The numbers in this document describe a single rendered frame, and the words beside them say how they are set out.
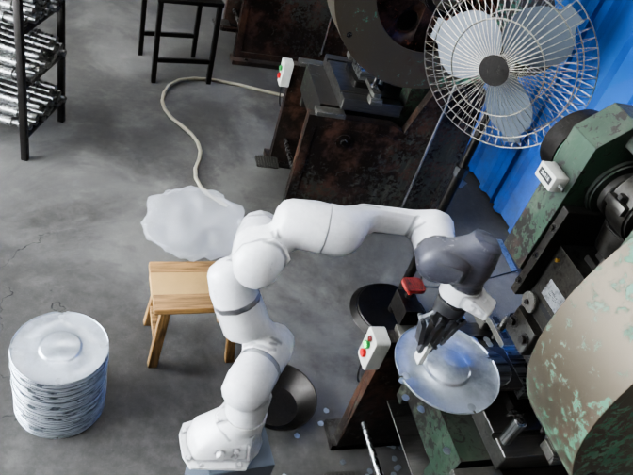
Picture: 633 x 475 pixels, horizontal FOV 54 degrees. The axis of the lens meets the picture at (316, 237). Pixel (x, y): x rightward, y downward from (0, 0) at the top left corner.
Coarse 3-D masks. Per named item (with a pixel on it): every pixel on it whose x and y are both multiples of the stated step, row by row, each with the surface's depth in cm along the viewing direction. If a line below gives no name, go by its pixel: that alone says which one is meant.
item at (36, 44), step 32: (0, 0) 262; (32, 0) 263; (64, 0) 295; (0, 32) 286; (32, 32) 292; (64, 32) 306; (0, 64) 280; (32, 64) 280; (64, 64) 316; (0, 96) 294; (32, 96) 299; (64, 96) 322; (32, 128) 302
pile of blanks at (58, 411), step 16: (16, 384) 192; (32, 384) 186; (80, 384) 192; (96, 384) 199; (16, 400) 198; (32, 400) 192; (48, 400) 190; (64, 400) 192; (80, 400) 196; (96, 400) 205; (16, 416) 206; (32, 416) 197; (48, 416) 197; (64, 416) 198; (80, 416) 202; (96, 416) 212; (32, 432) 203; (48, 432) 202; (64, 432) 203; (80, 432) 208
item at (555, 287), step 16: (560, 256) 152; (576, 256) 150; (592, 256) 149; (544, 272) 157; (560, 272) 152; (576, 272) 147; (544, 288) 157; (560, 288) 151; (528, 304) 161; (544, 304) 157; (560, 304) 151; (512, 320) 162; (528, 320) 159; (544, 320) 156; (512, 336) 163; (528, 336) 157; (528, 352) 160
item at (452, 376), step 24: (408, 336) 171; (456, 336) 175; (408, 360) 165; (432, 360) 166; (456, 360) 167; (480, 360) 170; (408, 384) 159; (432, 384) 160; (456, 384) 161; (480, 384) 164; (456, 408) 156; (480, 408) 158
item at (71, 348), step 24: (72, 312) 207; (24, 336) 196; (48, 336) 198; (72, 336) 200; (96, 336) 203; (24, 360) 190; (48, 360) 192; (72, 360) 194; (96, 360) 197; (48, 384) 186
